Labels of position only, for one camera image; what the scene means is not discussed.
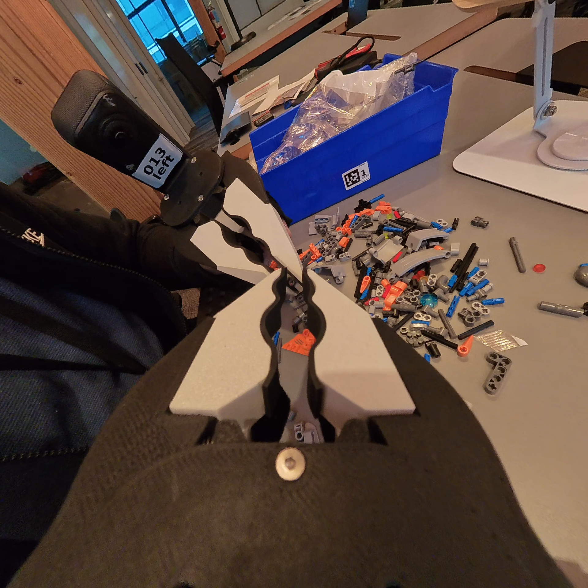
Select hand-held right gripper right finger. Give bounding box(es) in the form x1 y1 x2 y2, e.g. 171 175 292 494
306 267 417 419

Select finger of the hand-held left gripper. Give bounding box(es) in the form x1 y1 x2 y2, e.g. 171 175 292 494
224 178 306 273
189 219 281 287

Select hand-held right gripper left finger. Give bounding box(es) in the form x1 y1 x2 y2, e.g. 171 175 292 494
168 269 287 419

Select person's left forearm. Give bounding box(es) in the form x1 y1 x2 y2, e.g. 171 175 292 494
111 212 253 304

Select large orange wedge piece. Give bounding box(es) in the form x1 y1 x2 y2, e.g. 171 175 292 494
281 330 319 358

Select black office chair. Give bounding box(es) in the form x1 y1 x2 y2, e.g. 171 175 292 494
155 34 227 140

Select pile of small building parts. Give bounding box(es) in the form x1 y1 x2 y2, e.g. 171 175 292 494
294 193 511 365

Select stack of papers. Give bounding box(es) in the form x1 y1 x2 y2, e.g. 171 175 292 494
219 72 315 126

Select clear plastic bags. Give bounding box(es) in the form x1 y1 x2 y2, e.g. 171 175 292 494
259 54 420 175

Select dark grey angled beam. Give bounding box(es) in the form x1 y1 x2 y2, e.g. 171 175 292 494
484 351 514 397

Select blue plastic bin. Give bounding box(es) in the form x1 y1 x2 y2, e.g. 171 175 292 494
250 54 458 226

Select small clear bag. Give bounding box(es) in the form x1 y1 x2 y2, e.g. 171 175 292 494
477 330 530 351

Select person's torso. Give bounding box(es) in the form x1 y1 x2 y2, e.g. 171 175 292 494
0 179 214 552

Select white book stand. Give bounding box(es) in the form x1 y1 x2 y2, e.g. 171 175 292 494
453 0 588 214

